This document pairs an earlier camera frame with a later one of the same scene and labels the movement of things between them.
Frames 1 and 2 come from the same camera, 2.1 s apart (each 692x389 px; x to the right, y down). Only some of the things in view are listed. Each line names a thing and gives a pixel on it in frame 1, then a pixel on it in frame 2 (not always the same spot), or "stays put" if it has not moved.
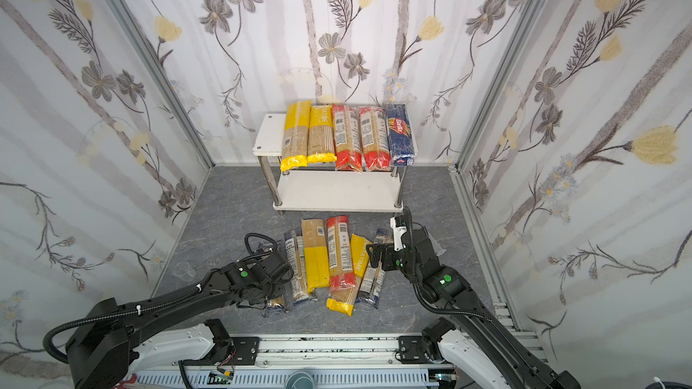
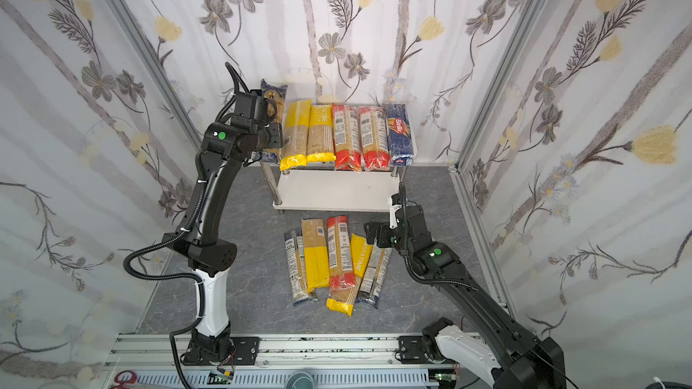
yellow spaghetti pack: (321, 136) stays put
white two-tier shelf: (322, 186) stays put
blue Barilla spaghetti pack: (401, 143) stays put
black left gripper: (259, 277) → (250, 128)
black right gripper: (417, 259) → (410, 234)
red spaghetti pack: (375, 139) stays put
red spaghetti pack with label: (346, 138) stays put
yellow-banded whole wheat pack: (296, 116) stays put
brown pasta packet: (295, 257) → (277, 93)
